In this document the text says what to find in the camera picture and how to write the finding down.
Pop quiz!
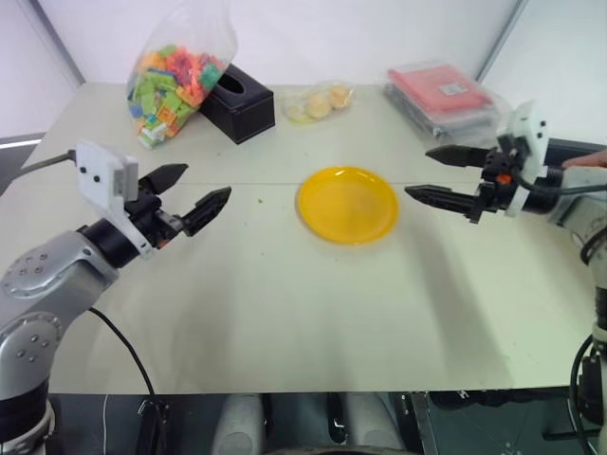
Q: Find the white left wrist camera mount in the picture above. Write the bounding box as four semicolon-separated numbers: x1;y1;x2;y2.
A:
75;138;158;261

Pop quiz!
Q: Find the clear bag with yellow items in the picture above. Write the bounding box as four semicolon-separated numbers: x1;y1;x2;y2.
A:
279;81;358;128

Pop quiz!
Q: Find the clear bag of colourful blocks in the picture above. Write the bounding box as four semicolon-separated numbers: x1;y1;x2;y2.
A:
124;0;239;153

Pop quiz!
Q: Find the grey angled panel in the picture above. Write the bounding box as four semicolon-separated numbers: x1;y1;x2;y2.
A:
0;134;46;197

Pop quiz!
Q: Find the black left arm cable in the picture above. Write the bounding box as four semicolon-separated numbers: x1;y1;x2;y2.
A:
88;306;156;395

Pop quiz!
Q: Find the yellow plastic plate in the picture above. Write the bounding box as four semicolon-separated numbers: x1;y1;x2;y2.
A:
297;164;400;246

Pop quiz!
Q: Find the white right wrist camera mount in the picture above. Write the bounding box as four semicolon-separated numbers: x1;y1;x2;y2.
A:
502;100;552;218

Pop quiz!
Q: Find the red flat pack with label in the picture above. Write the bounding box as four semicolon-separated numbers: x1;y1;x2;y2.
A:
386;63;495;118

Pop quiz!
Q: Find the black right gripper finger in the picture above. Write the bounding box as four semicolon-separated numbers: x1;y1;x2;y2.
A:
403;185;481;225
424;145;490;169

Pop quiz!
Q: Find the clear bag of flat packs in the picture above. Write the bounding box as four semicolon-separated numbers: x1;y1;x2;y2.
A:
382;58;514;146

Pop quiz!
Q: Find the aluminium frame post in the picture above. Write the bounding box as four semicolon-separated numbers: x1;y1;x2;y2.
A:
473;0;530;82
35;0;88;86

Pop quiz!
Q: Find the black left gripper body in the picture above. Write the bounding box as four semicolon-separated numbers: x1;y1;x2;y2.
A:
123;187;187;249

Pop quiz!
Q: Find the grey bent rod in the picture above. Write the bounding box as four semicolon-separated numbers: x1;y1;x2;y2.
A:
20;149;79;175

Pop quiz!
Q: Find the person's bare hand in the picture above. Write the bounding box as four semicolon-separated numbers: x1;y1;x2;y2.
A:
561;147;607;170

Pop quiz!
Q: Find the black tissue box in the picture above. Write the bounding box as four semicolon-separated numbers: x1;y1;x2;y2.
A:
198;63;277;145

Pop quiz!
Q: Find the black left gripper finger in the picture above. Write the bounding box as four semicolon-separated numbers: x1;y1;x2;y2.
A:
180;186;233;237
137;163;190;197

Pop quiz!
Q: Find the black plug connector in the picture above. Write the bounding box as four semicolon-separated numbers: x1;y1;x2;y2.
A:
138;398;171;430

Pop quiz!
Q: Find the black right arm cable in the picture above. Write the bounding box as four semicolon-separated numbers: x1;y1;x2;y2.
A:
508;160;607;197

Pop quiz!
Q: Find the thin white cable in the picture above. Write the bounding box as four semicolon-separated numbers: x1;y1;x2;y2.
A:
100;393;112;455

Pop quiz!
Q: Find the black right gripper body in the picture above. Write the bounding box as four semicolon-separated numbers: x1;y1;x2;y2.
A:
475;136;524;215

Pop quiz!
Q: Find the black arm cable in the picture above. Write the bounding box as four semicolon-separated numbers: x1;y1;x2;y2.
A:
508;160;607;197
88;306;156;395

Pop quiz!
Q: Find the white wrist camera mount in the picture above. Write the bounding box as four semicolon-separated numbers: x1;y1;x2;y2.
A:
502;100;552;218
75;138;158;261

